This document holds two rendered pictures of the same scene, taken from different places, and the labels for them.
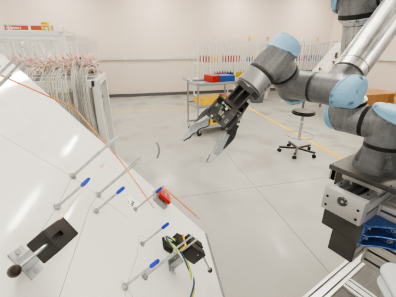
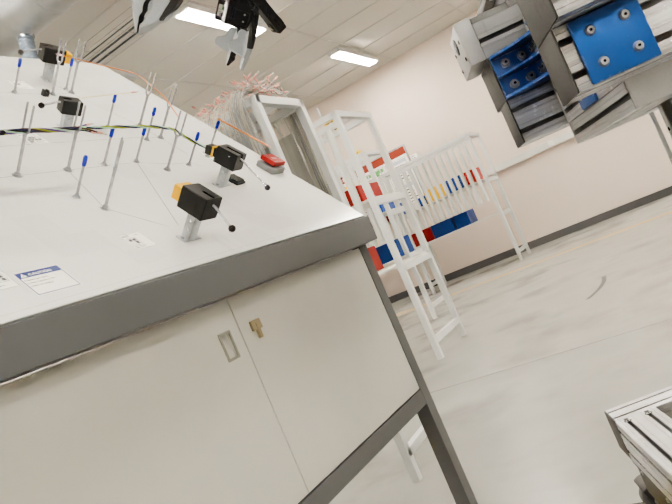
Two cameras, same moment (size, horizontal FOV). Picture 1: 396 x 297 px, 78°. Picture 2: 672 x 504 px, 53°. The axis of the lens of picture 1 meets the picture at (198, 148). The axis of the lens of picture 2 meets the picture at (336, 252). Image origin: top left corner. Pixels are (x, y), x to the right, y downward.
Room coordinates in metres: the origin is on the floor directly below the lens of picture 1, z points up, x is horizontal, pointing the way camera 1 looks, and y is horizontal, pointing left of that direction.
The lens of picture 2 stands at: (-0.59, -1.09, 0.76)
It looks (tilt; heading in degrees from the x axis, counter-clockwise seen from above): 2 degrees up; 41
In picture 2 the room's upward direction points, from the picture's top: 23 degrees counter-clockwise
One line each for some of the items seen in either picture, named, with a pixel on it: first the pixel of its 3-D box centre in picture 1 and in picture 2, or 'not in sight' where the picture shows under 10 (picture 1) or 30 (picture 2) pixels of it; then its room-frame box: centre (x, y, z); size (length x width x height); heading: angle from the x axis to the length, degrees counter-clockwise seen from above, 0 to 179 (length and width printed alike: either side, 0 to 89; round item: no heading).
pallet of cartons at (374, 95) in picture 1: (368, 99); not in sight; (6.71, -4.64, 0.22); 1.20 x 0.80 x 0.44; 106
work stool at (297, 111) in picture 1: (302, 132); not in sight; (3.59, -1.60, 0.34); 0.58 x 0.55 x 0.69; 134
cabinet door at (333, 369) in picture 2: not in sight; (336, 351); (0.49, -0.05, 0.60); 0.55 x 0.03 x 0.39; 10
